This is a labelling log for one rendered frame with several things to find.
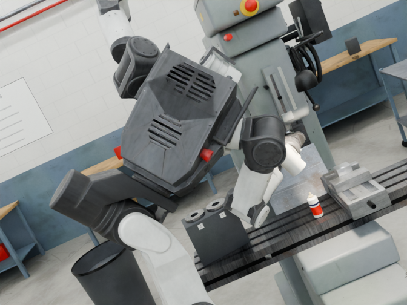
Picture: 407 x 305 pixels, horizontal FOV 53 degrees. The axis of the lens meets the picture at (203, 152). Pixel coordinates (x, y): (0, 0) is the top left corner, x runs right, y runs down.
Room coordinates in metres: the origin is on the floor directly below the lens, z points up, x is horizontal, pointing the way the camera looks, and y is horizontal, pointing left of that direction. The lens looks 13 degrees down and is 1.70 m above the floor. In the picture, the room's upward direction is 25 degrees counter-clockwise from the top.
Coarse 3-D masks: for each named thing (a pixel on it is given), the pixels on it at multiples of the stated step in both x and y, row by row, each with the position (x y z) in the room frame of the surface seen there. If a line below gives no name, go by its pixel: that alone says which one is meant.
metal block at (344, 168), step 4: (340, 164) 1.61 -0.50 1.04; (344, 164) 1.59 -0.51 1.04; (348, 164) 1.58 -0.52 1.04; (336, 168) 1.59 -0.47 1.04; (340, 168) 1.57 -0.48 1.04; (344, 168) 1.56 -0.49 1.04; (348, 168) 1.56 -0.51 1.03; (336, 172) 1.59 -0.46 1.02; (340, 172) 1.57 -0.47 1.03; (344, 172) 1.56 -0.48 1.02; (336, 176) 1.61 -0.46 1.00
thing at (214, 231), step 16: (208, 208) 1.62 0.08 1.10; (224, 208) 1.58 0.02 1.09; (192, 224) 1.57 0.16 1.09; (208, 224) 1.57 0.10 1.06; (224, 224) 1.58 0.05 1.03; (240, 224) 1.59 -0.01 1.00; (192, 240) 1.56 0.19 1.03; (208, 240) 1.57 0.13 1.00; (224, 240) 1.58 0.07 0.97; (240, 240) 1.58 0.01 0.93; (208, 256) 1.56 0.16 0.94
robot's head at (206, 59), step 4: (208, 48) 1.23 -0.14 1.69; (212, 48) 1.20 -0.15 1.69; (216, 48) 1.20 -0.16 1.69; (208, 52) 1.20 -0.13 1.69; (212, 52) 1.23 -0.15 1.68; (216, 52) 1.23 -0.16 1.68; (220, 52) 1.21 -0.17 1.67; (204, 56) 1.22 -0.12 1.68; (208, 56) 1.20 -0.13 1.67; (212, 56) 1.20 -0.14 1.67; (224, 56) 1.21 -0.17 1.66; (200, 60) 1.23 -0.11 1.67; (204, 60) 1.20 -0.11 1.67; (208, 60) 1.20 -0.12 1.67; (228, 60) 1.21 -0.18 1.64; (200, 64) 1.22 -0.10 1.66; (204, 64) 1.20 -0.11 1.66; (208, 64) 1.19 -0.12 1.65; (232, 64) 1.24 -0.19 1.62
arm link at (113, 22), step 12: (96, 0) 1.37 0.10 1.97; (108, 0) 1.36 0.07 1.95; (120, 0) 1.37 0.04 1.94; (96, 12) 1.38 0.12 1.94; (108, 12) 1.34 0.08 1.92; (120, 12) 1.35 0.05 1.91; (108, 24) 1.32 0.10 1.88; (120, 24) 1.31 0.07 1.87; (108, 36) 1.30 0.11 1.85; (120, 36) 1.27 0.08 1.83
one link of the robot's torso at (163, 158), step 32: (160, 64) 1.04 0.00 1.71; (192, 64) 1.02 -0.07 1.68; (160, 96) 1.01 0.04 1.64; (192, 96) 0.99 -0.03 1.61; (224, 96) 0.98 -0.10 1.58; (128, 128) 1.02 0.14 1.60; (160, 128) 1.00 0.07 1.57; (192, 128) 0.97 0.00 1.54; (224, 128) 1.06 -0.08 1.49; (128, 160) 1.02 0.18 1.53; (160, 160) 0.98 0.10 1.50; (192, 160) 0.96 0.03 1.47
